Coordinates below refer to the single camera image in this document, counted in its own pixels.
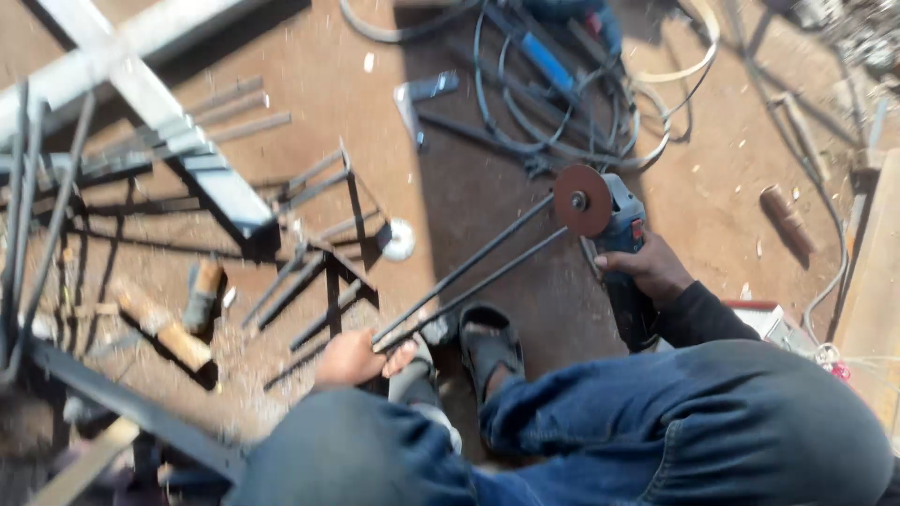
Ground person's right hand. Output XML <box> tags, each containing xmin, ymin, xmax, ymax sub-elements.
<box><xmin>594</xmin><ymin>232</ymin><xmax>697</xmax><ymax>310</ymax></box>

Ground person's left hand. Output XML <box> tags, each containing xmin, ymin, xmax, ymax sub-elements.
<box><xmin>313</xmin><ymin>329</ymin><xmax>420</xmax><ymax>391</ymax></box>

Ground blue angle grinder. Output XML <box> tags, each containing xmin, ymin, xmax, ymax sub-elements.
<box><xmin>552</xmin><ymin>164</ymin><xmax>662</xmax><ymax>354</ymax></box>

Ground long dark steel rod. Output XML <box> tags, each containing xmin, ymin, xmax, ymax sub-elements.
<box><xmin>370</xmin><ymin>194</ymin><xmax>556</xmax><ymax>346</ymax></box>
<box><xmin>376</xmin><ymin>226</ymin><xmax>570</xmax><ymax>352</ymax></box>

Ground grey sandal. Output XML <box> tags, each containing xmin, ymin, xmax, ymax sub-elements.
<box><xmin>388</xmin><ymin>313</ymin><xmax>464</xmax><ymax>454</ymax></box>

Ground white box with red edge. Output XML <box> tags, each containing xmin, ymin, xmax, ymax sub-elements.
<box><xmin>723</xmin><ymin>300</ymin><xmax>821</xmax><ymax>357</ymax></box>

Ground white round disc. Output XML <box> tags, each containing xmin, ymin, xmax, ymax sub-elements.
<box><xmin>378</xmin><ymin>217</ymin><xmax>417</xmax><ymax>263</ymax></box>

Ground black sandal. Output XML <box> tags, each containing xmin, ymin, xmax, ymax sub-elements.
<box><xmin>458</xmin><ymin>302</ymin><xmax>525</xmax><ymax>407</ymax></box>

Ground rusty brown pipe piece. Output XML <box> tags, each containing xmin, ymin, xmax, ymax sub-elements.
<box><xmin>758</xmin><ymin>184</ymin><xmax>817</xmax><ymax>256</ymax></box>

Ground person's blue jeans legs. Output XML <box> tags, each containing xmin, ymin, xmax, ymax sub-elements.
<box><xmin>224</xmin><ymin>340</ymin><xmax>898</xmax><ymax>506</ymax></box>

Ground wooden plank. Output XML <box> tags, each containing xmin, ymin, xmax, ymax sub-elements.
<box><xmin>832</xmin><ymin>148</ymin><xmax>900</xmax><ymax>440</ymax></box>

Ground dark steel angle bar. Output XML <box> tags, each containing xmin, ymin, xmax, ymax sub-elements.
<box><xmin>27</xmin><ymin>340</ymin><xmax>248</xmax><ymax>482</ymax></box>

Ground blue power tool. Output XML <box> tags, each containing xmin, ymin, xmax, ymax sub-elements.
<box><xmin>519</xmin><ymin>0</ymin><xmax>625</xmax><ymax>94</ymax></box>

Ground group of short steel bars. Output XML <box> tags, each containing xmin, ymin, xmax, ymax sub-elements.
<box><xmin>184</xmin><ymin>75</ymin><xmax>293</xmax><ymax>146</ymax></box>

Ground metal try square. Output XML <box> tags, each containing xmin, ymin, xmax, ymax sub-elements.
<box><xmin>393</xmin><ymin>70</ymin><xmax>461</xmax><ymax>150</ymax></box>

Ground pale wooden strip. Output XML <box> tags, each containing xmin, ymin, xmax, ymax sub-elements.
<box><xmin>27</xmin><ymin>417</ymin><xmax>142</xmax><ymax>506</ymax></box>

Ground crossed grey steel tubes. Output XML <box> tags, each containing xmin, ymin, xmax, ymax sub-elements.
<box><xmin>0</xmin><ymin>0</ymin><xmax>284</xmax><ymax>244</ymax></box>

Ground bundle of bent steel rods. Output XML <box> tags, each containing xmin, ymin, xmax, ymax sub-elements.
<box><xmin>0</xmin><ymin>80</ymin><xmax>97</xmax><ymax>386</ymax></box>

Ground welded dark steel frame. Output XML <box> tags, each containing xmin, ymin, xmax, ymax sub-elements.
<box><xmin>241</xmin><ymin>139</ymin><xmax>381</xmax><ymax>354</ymax></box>

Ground hammer with wooden handle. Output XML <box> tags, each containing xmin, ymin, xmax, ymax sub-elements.
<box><xmin>183</xmin><ymin>259</ymin><xmax>227</xmax><ymax>335</ymax></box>

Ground tangle of grey cables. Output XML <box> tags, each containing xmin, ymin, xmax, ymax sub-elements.
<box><xmin>337</xmin><ymin>0</ymin><xmax>722</xmax><ymax>174</ymax></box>

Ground long grey cable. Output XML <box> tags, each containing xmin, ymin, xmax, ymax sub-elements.
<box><xmin>724</xmin><ymin>0</ymin><xmax>853</xmax><ymax>345</ymax></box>

